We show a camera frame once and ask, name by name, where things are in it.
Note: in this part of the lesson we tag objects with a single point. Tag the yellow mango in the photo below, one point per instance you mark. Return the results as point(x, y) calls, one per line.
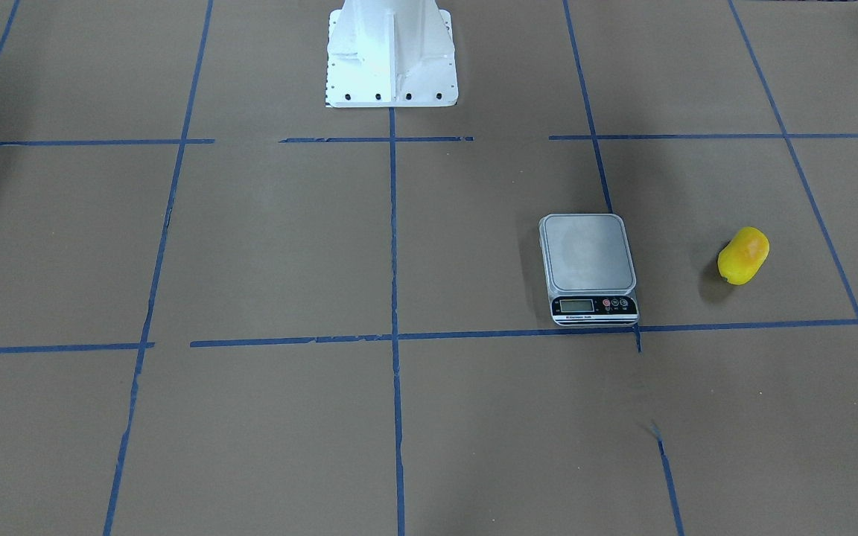
point(740, 260)

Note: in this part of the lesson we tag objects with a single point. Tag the white pedestal column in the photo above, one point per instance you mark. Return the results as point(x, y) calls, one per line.
point(390, 53)

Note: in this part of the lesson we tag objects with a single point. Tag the silver digital kitchen scale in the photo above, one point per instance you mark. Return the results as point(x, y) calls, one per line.
point(589, 271)

